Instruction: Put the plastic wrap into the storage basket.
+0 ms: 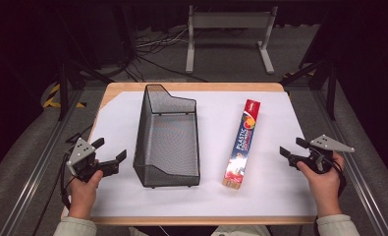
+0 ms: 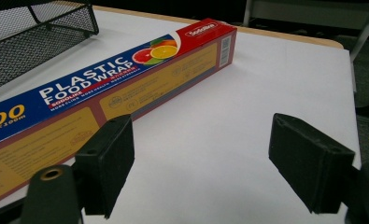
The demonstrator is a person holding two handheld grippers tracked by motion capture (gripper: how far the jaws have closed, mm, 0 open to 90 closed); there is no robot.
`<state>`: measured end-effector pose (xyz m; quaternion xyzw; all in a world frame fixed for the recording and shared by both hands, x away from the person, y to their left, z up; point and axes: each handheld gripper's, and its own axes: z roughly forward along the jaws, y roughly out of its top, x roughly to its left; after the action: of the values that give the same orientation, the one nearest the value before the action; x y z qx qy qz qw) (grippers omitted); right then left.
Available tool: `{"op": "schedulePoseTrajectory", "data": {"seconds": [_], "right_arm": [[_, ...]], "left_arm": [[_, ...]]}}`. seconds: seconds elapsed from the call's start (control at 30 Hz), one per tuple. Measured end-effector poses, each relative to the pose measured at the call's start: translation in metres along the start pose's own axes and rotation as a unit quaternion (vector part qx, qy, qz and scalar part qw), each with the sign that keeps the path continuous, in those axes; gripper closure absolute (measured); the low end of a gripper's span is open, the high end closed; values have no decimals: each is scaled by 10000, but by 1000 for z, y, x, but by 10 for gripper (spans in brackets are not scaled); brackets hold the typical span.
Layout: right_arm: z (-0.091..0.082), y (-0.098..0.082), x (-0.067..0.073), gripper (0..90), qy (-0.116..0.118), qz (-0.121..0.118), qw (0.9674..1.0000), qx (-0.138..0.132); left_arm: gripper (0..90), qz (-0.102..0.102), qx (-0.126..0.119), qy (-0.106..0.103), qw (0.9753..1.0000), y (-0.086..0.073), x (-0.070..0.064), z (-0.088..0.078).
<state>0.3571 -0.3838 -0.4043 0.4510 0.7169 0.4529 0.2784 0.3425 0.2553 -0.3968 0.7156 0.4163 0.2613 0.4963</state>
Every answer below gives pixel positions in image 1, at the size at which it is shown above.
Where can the person's left hand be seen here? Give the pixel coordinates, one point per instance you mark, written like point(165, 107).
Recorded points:
point(83, 196)

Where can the white paper sheet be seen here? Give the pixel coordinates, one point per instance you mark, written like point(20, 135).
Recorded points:
point(214, 196)

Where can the black tripod stand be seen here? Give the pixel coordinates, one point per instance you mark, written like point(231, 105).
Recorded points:
point(64, 91)
point(329, 82)

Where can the plastic wrap box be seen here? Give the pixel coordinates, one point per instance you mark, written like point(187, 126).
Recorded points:
point(242, 144)

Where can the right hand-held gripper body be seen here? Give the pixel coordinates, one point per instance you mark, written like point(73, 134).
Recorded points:
point(327, 144)

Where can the white metal stand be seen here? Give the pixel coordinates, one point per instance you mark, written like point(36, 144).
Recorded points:
point(231, 20)

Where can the yellow black hazard tape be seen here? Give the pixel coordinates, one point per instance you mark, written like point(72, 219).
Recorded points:
point(52, 98)

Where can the aluminium rail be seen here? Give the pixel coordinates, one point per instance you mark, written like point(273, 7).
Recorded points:
point(361, 177)
point(34, 170)

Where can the person's right hand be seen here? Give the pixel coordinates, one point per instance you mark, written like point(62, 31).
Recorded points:
point(327, 190)

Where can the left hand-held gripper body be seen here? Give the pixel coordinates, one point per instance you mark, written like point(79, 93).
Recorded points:
point(81, 154)

